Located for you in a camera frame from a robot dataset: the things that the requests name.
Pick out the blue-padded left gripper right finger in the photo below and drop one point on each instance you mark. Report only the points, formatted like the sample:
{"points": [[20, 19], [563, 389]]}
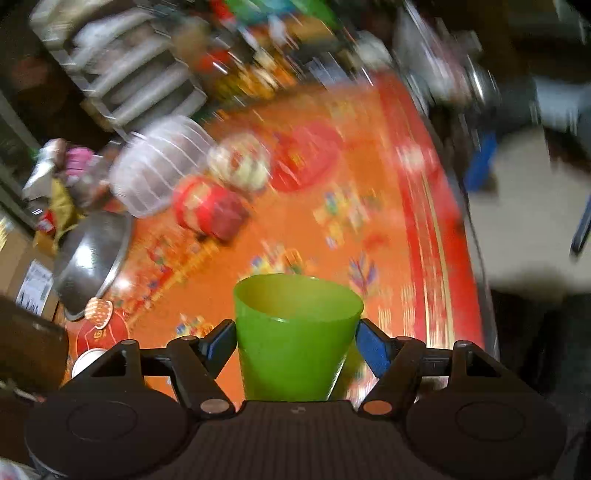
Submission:
{"points": [[396, 363]]}

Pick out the cardboard box with label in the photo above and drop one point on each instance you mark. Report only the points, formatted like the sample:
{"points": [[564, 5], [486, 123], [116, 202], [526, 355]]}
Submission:
{"points": [[26, 273]]}

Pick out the brown thermos jug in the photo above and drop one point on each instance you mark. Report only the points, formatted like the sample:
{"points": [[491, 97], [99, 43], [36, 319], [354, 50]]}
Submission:
{"points": [[33, 351]]}

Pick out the green plastic cup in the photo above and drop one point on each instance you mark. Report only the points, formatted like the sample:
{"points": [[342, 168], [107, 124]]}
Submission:
{"points": [[294, 333]]}

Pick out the clear glass jar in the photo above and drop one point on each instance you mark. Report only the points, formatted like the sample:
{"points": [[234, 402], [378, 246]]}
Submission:
{"points": [[240, 161]]}

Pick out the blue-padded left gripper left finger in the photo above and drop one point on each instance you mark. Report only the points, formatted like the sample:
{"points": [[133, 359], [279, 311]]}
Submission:
{"points": [[195, 364]]}

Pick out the steel colander bowl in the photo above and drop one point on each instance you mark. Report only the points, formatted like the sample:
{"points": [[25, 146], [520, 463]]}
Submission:
{"points": [[89, 260]]}

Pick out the orange polka dot cupcake liner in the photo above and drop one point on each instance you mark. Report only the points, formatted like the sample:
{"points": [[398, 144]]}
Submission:
{"points": [[98, 312]]}

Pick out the white mesh food cover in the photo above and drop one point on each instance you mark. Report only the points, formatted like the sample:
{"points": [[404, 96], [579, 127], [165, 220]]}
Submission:
{"points": [[146, 172]]}

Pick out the red lidded plastic jar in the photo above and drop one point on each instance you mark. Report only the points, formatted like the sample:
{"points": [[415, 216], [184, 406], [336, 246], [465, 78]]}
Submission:
{"points": [[208, 209]]}

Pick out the white tiered dish rack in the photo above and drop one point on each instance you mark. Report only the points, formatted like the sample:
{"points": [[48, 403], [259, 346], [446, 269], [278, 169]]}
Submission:
{"points": [[119, 56]]}

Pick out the white paper cup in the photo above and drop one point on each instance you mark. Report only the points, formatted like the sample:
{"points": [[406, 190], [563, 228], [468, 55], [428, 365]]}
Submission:
{"points": [[86, 359]]}

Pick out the red floral tablecloth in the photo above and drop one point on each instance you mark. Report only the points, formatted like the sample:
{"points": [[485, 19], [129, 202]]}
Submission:
{"points": [[358, 197]]}

